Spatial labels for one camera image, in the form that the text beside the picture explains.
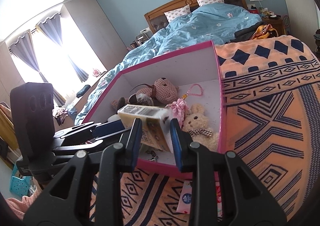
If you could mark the patterned pillow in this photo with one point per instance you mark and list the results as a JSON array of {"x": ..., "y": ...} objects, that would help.
[
  {"x": 171, "y": 15},
  {"x": 206, "y": 2}
]

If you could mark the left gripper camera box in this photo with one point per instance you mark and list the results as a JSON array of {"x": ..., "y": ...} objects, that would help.
[{"x": 32, "y": 115}]

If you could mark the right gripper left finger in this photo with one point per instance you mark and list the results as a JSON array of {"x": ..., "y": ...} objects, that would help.
[{"x": 87, "y": 190}]

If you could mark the blue floral duvet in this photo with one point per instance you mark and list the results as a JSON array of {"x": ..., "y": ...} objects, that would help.
[{"x": 217, "y": 22}]

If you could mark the teal plastic basket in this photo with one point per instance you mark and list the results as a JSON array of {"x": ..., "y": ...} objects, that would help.
[{"x": 19, "y": 185}]

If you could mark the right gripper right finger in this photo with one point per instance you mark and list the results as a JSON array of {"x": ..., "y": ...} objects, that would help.
[{"x": 224, "y": 190}]

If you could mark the beige plush bunny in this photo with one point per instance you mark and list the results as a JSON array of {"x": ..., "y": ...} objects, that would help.
[{"x": 196, "y": 123}]

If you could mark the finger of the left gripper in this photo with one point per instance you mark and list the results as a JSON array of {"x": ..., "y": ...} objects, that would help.
[
  {"x": 87, "y": 132},
  {"x": 100, "y": 144}
]

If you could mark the pink cardboard box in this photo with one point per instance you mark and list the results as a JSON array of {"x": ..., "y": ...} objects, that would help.
[{"x": 195, "y": 64}]

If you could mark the pink brocade drawstring pouch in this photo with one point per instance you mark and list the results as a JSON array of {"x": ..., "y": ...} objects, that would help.
[{"x": 179, "y": 108}]

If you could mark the grey window curtain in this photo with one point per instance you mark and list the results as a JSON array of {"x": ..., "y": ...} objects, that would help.
[{"x": 51, "y": 28}]

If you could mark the pink sweater left forearm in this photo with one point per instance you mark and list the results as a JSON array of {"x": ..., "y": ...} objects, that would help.
[{"x": 19, "y": 208}]

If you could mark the yellow tissue pack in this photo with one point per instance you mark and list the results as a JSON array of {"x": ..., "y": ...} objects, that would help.
[{"x": 155, "y": 124}]

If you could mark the left patterned pillow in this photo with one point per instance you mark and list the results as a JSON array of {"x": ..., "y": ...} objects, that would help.
[{"x": 171, "y": 15}]

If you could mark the orange navy patterned blanket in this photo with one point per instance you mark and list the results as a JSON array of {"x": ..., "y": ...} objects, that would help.
[{"x": 270, "y": 92}]

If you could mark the brown white plush dog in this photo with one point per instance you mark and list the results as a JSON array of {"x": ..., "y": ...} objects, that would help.
[{"x": 136, "y": 99}]

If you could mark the right patterned pillow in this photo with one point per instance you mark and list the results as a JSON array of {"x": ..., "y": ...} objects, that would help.
[{"x": 206, "y": 2}]

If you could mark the wooden headboard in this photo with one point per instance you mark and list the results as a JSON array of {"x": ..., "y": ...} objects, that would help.
[{"x": 157, "y": 20}]

